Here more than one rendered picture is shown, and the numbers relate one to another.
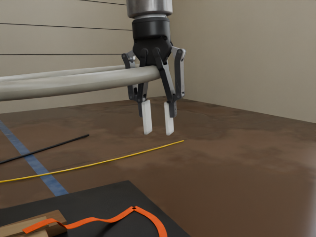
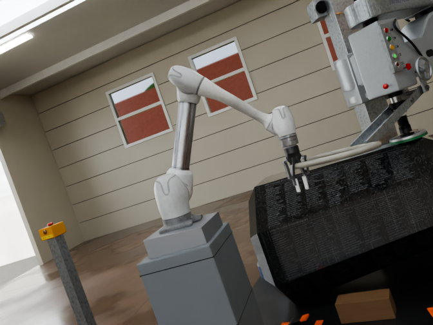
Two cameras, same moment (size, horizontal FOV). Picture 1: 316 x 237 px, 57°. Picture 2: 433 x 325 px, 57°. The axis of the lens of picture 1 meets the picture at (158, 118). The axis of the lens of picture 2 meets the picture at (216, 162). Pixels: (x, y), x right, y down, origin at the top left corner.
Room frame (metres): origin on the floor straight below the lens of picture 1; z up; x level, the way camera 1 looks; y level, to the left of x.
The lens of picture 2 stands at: (2.00, -1.52, 1.22)
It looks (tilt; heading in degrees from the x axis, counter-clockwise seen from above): 2 degrees down; 143
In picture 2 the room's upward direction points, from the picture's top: 19 degrees counter-clockwise
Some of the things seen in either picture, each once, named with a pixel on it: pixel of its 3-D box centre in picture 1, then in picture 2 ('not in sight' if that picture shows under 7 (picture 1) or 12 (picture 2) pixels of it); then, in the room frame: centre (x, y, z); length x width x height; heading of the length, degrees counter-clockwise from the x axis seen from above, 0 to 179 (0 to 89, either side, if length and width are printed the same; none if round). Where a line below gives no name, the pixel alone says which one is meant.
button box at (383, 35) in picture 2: not in sight; (389, 48); (0.86, 0.78, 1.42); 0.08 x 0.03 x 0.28; 83
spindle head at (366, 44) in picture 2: not in sight; (390, 59); (0.77, 0.95, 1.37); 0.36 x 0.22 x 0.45; 83
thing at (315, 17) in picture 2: not in sight; (318, 10); (0.06, 1.48, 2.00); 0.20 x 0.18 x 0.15; 120
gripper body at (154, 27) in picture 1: (152, 42); (292, 155); (0.61, 0.01, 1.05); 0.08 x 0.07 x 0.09; 69
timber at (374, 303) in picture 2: not in sight; (365, 305); (0.54, 0.25, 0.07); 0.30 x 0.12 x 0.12; 26
